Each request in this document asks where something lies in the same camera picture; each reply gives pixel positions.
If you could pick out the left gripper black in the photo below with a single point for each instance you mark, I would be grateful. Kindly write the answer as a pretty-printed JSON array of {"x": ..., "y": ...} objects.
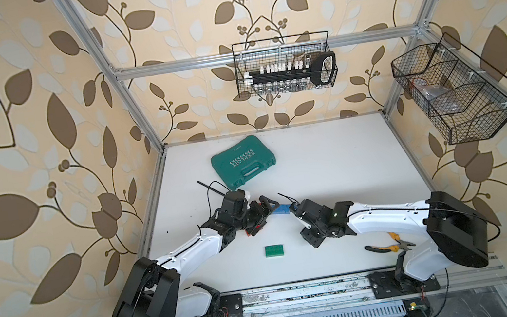
[{"x": 257, "y": 208}]

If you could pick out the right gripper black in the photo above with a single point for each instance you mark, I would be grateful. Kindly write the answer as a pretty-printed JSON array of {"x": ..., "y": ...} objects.
[{"x": 309, "y": 238}]

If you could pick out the blue lego brick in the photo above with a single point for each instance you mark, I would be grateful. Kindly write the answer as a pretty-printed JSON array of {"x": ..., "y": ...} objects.
[{"x": 282, "y": 210}]

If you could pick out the green lego brick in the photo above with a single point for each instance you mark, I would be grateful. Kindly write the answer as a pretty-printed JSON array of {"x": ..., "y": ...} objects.
[{"x": 274, "y": 251}]

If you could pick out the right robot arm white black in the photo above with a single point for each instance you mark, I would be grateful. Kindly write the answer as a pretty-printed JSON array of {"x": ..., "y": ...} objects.
[{"x": 453, "y": 233}]

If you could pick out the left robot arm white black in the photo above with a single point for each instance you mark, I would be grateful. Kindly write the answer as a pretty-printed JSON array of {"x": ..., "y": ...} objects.
[{"x": 153, "y": 288}]

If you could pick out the green plastic tool case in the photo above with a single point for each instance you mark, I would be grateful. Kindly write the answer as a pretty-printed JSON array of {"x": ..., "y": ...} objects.
[{"x": 243, "y": 162}]

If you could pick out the black allen key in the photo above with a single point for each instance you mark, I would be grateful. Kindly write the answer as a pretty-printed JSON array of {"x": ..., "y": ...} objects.
[{"x": 211, "y": 188}]

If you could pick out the socket bit set holder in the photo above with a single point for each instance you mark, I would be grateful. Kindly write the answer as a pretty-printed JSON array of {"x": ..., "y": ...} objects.
[{"x": 311, "y": 71}]

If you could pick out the plastic bag in basket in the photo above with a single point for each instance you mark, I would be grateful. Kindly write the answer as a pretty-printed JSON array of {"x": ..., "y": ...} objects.
[{"x": 435, "y": 99}]

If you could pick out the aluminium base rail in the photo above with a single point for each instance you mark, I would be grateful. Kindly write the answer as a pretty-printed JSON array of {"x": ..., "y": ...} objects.
[{"x": 350, "y": 290}]

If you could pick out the yellow handled pliers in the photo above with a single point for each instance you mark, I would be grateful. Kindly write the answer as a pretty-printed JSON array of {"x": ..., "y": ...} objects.
[{"x": 399, "y": 245}]

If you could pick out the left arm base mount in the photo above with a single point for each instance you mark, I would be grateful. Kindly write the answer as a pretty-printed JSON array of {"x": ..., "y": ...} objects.
[{"x": 201, "y": 300}]

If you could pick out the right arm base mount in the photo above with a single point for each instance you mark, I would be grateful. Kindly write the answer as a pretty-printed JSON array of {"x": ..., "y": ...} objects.
[{"x": 393, "y": 282}]

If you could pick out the rear wire basket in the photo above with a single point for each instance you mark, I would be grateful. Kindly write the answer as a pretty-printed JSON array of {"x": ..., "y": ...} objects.
[{"x": 249, "y": 56}]

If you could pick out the side wire basket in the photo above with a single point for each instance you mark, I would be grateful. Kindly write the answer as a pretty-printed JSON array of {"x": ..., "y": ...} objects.
[{"x": 462, "y": 93}]

